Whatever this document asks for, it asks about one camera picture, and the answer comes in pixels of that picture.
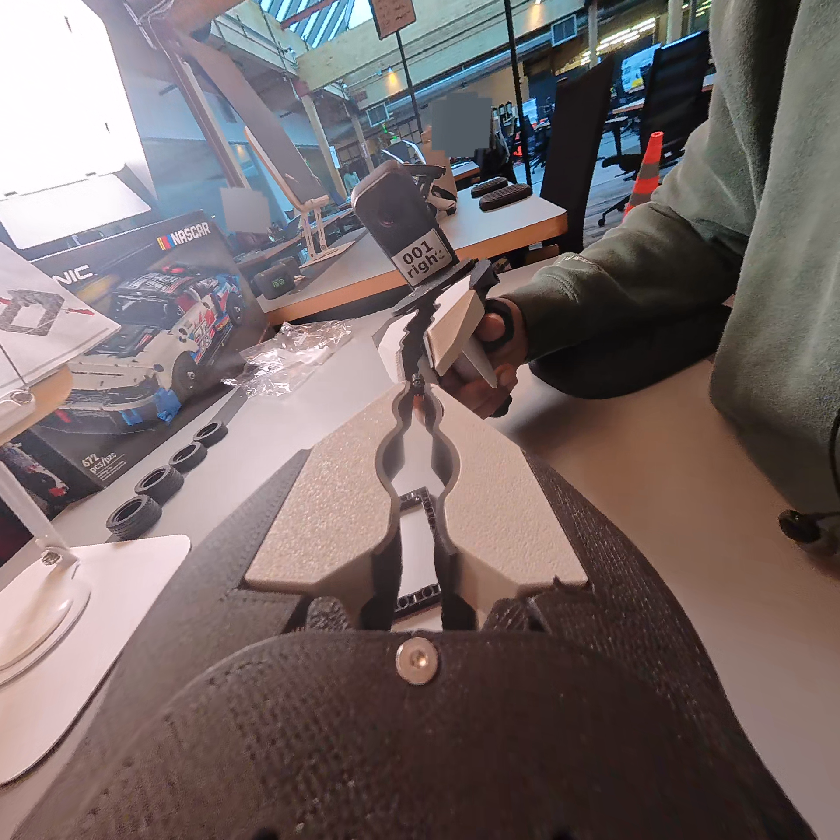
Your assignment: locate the orange cone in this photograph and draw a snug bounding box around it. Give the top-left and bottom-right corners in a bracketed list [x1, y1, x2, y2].
[623, 131, 664, 217]

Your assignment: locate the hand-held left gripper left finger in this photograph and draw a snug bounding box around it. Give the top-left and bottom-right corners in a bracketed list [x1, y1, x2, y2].
[244, 382, 413, 624]

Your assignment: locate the person's green hoodie torso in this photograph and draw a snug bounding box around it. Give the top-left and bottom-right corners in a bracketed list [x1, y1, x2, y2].
[655, 0, 840, 454]

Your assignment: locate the hanging paper sign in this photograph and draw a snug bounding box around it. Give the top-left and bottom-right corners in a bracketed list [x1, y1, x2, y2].
[370, 0, 417, 40]

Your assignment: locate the wooden stand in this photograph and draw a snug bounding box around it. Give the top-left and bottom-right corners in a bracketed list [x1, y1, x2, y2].
[243, 124, 358, 262]

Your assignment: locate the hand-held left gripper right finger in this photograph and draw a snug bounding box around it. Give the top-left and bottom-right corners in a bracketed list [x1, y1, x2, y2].
[423, 384, 590, 624]

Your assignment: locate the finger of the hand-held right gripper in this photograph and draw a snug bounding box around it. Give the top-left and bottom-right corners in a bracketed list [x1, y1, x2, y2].
[417, 290, 487, 380]
[373, 312, 424, 384]

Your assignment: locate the bright white panel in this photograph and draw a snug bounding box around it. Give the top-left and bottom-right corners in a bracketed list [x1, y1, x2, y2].
[0, 0, 158, 250]

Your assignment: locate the black office chair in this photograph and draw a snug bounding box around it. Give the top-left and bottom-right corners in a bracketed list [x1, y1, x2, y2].
[541, 55, 614, 252]
[600, 30, 713, 227]

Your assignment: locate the black device with green lights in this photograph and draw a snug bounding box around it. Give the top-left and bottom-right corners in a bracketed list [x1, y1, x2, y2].
[253, 257, 298, 298]

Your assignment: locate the white book stand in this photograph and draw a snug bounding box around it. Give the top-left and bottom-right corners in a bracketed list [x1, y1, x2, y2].
[0, 364, 191, 784]

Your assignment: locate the black lego frame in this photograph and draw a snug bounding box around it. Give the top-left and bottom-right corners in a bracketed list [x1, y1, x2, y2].
[393, 485, 448, 615]

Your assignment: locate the lego set box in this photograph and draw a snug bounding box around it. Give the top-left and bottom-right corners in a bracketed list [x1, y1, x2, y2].
[0, 210, 267, 520]

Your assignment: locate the black and white device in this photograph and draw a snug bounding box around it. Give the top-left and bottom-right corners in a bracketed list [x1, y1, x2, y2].
[410, 164, 460, 214]

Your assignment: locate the empty clear plastic bag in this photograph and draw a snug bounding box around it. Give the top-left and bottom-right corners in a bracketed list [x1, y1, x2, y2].
[225, 321, 351, 397]

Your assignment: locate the wood edged background desk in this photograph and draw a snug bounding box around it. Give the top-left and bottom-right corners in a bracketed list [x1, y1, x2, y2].
[255, 190, 568, 322]

